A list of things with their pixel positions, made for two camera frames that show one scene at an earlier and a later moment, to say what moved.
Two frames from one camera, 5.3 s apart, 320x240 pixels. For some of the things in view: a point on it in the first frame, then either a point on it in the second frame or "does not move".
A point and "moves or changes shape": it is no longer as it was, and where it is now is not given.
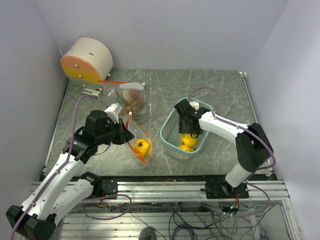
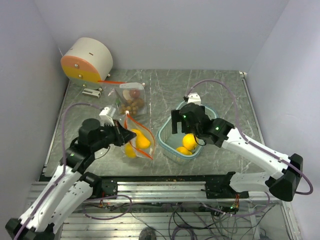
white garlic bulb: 126,94 does not move
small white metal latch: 91,92 does not move
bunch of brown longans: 132,106 does not move
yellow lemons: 142,147 → 130,151
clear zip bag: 142,143 moves or changes shape
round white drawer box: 87,62 does not move
